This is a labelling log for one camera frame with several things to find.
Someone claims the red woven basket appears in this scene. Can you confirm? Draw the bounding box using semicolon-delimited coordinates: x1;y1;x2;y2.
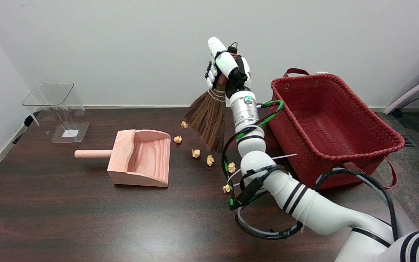
267;68;406;190

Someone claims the brown bristle hand broom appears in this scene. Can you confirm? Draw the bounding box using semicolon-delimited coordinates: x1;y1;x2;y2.
183;42;240;153

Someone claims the clear plastic container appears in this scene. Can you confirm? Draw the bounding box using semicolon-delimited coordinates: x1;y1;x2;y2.
23;83;90;143

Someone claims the grey office chair base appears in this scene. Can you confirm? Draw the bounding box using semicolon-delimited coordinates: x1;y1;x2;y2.
383;71;419;166

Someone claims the wooden dustpan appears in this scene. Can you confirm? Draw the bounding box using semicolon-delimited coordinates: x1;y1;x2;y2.
74;129;171;188

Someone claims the green robot cable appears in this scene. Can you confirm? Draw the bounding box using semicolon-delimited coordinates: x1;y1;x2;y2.
221;100;286;211

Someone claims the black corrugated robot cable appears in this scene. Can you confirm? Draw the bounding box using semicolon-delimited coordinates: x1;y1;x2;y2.
235;167;399;241

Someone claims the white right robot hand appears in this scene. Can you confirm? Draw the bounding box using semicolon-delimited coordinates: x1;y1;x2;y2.
205;36;252;99

